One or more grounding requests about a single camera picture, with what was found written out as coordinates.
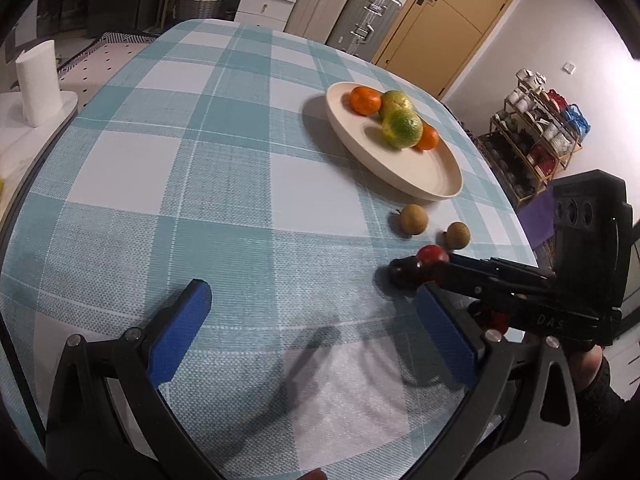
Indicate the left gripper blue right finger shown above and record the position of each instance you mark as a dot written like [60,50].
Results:
[456,337]

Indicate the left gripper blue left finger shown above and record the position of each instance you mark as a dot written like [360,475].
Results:
[171,332]

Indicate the red cherry tomato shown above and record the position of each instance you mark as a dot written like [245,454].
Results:
[432,254]
[499,321]

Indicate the brown longan fruit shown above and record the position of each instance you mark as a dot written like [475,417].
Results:
[413,219]
[458,235]

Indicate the orange tangerine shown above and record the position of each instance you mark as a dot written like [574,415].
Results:
[429,139]
[365,101]

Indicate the green yellow guava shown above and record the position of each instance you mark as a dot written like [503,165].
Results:
[402,129]

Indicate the dark purple plum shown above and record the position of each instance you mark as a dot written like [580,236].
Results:
[405,274]

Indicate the person's right hand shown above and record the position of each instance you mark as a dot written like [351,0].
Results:
[584,367]

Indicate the purple plastic bag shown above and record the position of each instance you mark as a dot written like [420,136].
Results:
[536,218]

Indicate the wooden shoe rack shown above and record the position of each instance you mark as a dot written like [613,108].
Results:
[532,138]

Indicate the teal checkered tablecloth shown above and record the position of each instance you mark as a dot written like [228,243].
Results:
[209,155]

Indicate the white paper towel roll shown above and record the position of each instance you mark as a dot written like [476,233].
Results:
[38,81]

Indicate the wooden door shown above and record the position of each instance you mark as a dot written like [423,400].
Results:
[433,40]

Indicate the silver suitcase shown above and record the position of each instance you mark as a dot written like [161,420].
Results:
[362,26]

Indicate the beige suitcase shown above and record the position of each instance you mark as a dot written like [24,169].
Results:
[314,19]

